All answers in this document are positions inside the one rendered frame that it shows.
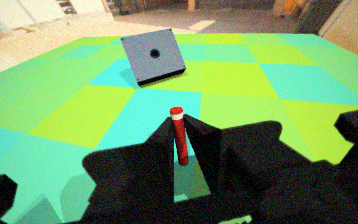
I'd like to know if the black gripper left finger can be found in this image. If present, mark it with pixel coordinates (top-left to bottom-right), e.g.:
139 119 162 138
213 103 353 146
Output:
81 117 174 204

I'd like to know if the red peg with white band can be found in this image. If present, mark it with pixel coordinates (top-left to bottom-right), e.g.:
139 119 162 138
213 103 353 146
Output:
170 106 189 166

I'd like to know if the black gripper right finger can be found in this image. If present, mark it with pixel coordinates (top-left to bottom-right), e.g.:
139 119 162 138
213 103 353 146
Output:
183 114 283 194

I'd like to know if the grey sloped panel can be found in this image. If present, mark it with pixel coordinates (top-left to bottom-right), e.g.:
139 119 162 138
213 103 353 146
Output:
120 28 187 86

